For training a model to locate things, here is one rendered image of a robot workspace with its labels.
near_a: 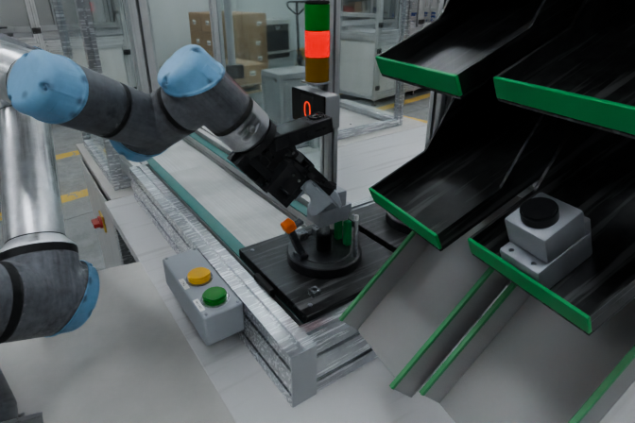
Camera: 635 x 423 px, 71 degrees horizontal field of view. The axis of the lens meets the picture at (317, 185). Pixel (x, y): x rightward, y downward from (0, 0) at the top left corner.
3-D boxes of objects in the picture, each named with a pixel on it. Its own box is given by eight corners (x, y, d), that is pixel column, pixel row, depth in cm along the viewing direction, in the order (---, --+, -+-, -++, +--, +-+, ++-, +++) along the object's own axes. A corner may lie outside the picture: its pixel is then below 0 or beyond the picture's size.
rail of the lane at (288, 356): (292, 408, 67) (290, 353, 62) (134, 198, 133) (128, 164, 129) (322, 391, 70) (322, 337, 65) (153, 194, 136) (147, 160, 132)
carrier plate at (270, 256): (306, 327, 70) (306, 315, 69) (239, 257, 88) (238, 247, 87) (414, 275, 83) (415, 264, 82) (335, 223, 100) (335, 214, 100)
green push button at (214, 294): (209, 313, 72) (207, 303, 72) (199, 300, 75) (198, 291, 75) (231, 304, 74) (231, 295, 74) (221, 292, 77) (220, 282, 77)
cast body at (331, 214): (319, 228, 78) (320, 192, 75) (306, 218, 81) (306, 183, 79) (356, 215, 82) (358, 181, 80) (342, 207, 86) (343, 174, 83)
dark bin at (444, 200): (440, 252, 46) (422, 200, 42) (373, 202, 57) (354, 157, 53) (627, 114, 51) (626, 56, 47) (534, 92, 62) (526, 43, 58)
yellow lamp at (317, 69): (314, 83, 90) (314, 59, 88) (300, 79, 94) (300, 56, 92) (334, 81, 92) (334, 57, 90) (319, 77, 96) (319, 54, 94)
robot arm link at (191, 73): (155, 62, 61) (201, 28, 58) (211, 114, 68) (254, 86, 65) (145, 96, 56) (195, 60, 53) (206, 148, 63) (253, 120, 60)
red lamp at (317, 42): (314, 59, 88) (314, 32, 86) (300, 55, 91) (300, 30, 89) (334, 56, 90) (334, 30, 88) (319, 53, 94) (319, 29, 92)
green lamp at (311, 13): (314, 31, 86) (314, 4, 84) (300, 29, 89) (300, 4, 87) (334, 30, 88) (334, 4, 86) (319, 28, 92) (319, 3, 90)
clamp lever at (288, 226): (300, 258, 79) (284, 228, 75) (293, 253, 81) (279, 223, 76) (315, 245, 81) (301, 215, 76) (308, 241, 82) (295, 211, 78)
